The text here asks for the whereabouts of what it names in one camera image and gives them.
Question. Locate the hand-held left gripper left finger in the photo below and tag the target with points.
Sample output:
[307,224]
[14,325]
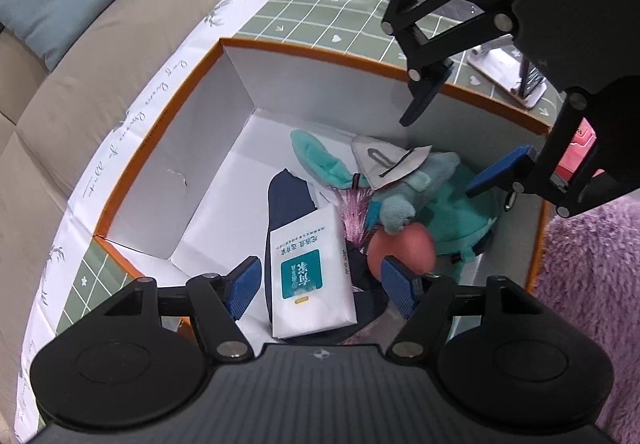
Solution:
[245,286]

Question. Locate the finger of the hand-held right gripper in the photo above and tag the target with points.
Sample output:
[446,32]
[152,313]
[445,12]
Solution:
[500,169]
[425,94]

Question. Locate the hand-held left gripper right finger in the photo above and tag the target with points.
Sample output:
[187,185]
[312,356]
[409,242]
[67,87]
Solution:
[400,286]

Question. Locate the peach soft ball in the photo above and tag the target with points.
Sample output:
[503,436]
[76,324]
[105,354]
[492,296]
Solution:
[405,246]

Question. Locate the white tissue packet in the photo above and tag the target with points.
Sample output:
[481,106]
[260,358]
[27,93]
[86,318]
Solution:
[310,274]

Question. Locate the teal plush backpack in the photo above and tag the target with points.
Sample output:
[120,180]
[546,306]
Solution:
[460,224]

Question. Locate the grey-blue plush toy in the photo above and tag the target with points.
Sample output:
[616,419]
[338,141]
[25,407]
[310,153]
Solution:
[400,211]

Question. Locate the grey face mask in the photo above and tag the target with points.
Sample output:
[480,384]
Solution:
[385,159]

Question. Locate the pink tassel charm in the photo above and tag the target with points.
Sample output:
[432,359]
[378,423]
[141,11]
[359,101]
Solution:
[357,214]

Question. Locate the dark navy cloth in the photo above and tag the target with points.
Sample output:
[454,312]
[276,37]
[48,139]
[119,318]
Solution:
[290,199]

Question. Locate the orange cardboard box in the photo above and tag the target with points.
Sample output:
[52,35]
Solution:
[200,149]

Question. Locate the metal phone stand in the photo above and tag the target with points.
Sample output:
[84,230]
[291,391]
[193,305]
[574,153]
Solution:
[532,86]

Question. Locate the red lidded container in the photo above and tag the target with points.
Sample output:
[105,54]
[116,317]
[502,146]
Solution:
[585,139]

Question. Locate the green checked tablecloth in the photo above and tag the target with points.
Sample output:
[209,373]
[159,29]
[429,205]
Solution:
[310,19]

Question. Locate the purple shaggy rug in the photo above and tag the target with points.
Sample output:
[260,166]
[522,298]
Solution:
[590,299]

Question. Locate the beige sofa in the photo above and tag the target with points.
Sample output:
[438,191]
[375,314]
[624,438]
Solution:
[100,49]

